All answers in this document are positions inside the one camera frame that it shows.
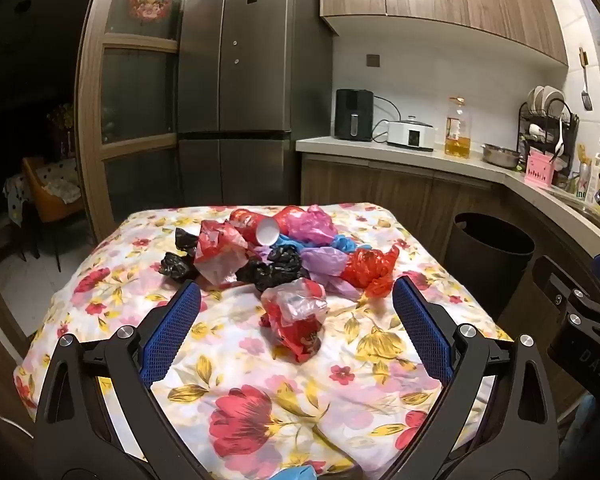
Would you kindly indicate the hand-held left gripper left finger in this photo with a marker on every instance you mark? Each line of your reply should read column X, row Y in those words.
column 172, row 330

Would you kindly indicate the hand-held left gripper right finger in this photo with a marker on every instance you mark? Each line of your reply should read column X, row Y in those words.
column 422, row 330

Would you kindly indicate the black trash bin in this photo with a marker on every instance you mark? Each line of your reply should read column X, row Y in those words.
column 480, row 270

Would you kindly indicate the large red white printed bag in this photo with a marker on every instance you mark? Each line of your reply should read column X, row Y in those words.
column 220, row 255

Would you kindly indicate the large black plastic bag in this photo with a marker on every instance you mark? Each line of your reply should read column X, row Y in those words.
column 265, row 272

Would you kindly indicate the small red white plastic bag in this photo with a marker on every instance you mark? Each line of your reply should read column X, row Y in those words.
column 295, row 320

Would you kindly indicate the red paper cup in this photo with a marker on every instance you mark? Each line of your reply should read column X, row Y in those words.
column 289, row 214
column 252, row 225

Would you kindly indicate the pink plastic bag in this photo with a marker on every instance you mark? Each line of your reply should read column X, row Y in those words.
column 312, row 225

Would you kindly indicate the small black plastic bag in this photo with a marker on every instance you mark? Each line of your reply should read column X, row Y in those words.
column 186, row 240
column 179, row 266

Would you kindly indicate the green white drink can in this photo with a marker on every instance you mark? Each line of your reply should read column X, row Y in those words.
column 584, row 185

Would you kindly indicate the pink utensil holder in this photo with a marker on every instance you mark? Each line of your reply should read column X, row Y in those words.
column 541, row 172

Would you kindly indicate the blue plastic bag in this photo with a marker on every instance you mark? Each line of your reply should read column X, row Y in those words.
column 286, row 246
column 350, row 244

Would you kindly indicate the yellow flower sprig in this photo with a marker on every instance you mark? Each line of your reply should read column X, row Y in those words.
column 584, row 154

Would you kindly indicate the purple plastic bag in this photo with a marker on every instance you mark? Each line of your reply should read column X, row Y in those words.
column 325, row 260

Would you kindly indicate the steel mixing bowl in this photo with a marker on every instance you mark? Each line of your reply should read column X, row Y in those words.
column 500, row 156

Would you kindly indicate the white ladle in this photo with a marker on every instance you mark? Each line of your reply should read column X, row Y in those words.
column 560, row 145

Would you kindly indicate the black dish rack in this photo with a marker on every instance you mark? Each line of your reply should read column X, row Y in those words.
column 572, row 130

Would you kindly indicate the small white bowl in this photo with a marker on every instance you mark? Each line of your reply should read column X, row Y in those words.
column 536, row 130

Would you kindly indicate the kitchen counter with wooden cabinets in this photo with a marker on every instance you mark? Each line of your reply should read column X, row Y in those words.
column 380, row 185

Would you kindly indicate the hanging slotted spatula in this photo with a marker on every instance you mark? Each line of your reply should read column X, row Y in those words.
column 586, row 100

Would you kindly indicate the cooking oil bottle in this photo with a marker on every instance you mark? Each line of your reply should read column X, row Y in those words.
column 457, row 135

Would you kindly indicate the orange chair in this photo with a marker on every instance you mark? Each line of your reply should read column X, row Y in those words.
column 55, row 200

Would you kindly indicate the white plate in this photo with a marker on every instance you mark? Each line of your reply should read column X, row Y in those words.
column 531, row 100
column 540, row 97
column 555, row 96

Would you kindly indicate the light blue plastic item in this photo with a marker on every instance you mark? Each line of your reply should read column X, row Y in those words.
column 295, row 474

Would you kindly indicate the white electric cooker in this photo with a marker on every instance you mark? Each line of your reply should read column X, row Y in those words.
column 411, row 135

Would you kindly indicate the dotted cloth side table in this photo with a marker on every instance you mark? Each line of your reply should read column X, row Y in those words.
column 16, row 195

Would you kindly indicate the black air fryer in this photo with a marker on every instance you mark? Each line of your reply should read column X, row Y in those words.
column 354, row 110

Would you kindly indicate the vase of flowers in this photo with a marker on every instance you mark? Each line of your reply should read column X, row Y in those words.
column 62, row 125

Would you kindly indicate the wooden glass panel door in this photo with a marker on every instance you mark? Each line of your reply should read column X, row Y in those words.
column 92, row 110

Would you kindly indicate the grey refrigerator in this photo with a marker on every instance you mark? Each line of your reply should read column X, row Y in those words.
column 240, row 85

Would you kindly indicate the red flower decal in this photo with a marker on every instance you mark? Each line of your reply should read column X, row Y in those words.
column 150, row 2

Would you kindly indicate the dark wall socket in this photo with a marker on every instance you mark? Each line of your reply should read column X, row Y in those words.
column 373, row 60

